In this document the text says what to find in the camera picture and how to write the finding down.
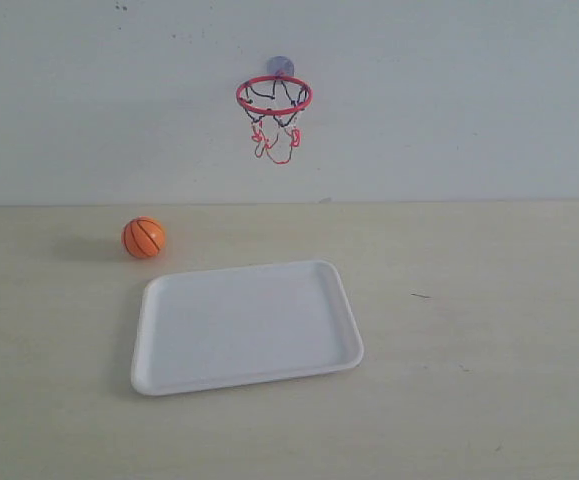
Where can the clear suction cup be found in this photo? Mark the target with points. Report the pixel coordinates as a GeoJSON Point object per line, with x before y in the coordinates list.
{"type": "Point", "coordinates": [280, 66]}

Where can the small orange basketball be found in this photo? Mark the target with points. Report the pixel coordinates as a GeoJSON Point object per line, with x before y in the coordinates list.
{"type": "Point", "coordinates": [143, 237]}

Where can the red mini basketball hoop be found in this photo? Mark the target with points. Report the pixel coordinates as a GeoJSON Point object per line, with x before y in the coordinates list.
{"type": "Point", "coordinates": [273, 105]}

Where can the white plastic tray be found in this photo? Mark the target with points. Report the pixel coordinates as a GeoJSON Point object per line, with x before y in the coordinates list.
{"type": "Point", "coordinates": [214, 329]}

